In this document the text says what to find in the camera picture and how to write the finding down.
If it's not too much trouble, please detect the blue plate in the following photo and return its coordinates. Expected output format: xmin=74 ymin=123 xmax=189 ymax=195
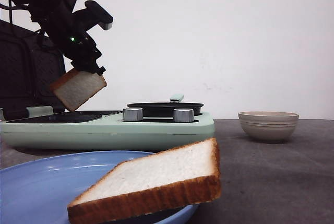
xmin=0 ymin=150 xmax=199 ymax=224

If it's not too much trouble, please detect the left silver control knob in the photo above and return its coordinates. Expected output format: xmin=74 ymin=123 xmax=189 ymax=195
xmin=123 ymin=108 xmax=144 ymax=122

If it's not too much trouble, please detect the white bread slice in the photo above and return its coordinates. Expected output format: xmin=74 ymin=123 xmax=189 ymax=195
xmin=50 ymin=68 xmax=106 ymax=112
xmin=67 ymin=138 xmax=221 ymax=223

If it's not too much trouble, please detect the black frying pan green handle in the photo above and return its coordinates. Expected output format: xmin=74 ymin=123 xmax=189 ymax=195
xmin=127 ymin=93 xmax=204 ymax=117

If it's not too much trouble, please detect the breakfast maker hinged lid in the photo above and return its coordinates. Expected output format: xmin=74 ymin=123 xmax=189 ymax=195
xmin=1 ymin=21 xmax=65 ymax=120

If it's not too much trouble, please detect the mint green breakfast maker base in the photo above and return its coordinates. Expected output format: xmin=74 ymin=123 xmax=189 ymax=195
xmin=1 ymin=111 xmax=214 ymax=151

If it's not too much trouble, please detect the right silver control knob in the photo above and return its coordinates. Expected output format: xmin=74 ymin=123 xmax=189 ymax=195
xmin=173 ymin=108 xmax=194 ymax=123

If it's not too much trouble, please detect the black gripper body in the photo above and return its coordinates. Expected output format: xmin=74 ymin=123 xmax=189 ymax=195
xmin=39 ymin=9 xmax=101 ymax=73

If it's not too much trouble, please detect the silver control knob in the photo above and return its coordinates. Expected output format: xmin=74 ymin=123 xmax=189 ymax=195
xmin=173 ymin=108 xmax=194 ymax=123
xmin=123 ymin=108 xmax=144 ymax=122

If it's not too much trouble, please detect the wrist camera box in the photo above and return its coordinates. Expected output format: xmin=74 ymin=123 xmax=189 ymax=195
xmin=85 ymin=0 xmax=113 ymax=30

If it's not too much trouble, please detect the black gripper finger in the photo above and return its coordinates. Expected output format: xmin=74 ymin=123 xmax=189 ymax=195
xmin=71 ymin=61 xmax=77 ymax=68
xmin=93 ymin=66 xmax=106 ymax=75

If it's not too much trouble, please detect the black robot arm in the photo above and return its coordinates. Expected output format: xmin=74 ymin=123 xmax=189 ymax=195
xmin=1 ymin=0 xmax=113 ymax=75

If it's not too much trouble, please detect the beige ceramic bowl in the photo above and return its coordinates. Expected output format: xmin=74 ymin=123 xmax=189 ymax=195
xmin=238 ymin=111 xmax=299 ymax=143

